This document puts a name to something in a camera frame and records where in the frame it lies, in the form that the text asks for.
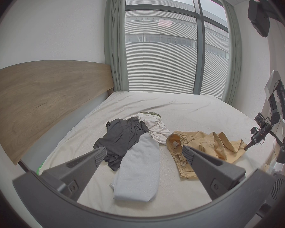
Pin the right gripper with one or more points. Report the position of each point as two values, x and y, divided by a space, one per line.
260 138

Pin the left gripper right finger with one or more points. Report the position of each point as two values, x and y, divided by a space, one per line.
209 170

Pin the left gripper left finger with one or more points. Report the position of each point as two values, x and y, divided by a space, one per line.
80 170

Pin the tan shorts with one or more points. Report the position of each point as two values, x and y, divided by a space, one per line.
204 141

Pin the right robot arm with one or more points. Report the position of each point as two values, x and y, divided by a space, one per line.
274 89

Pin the bed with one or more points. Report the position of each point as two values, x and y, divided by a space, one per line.
192 113

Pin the black T-shirt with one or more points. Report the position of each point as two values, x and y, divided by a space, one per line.
123 136

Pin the pale grey garment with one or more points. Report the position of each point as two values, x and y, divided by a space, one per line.
140 170

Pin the white garment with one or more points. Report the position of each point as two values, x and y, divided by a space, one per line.
156 127

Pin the olive green garment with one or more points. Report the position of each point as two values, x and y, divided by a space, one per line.
154 114

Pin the grey-green curtain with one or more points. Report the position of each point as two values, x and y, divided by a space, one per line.
234 56
115 44

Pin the window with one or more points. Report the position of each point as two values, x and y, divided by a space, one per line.
161 68

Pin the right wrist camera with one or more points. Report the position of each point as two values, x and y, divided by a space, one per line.
254 130

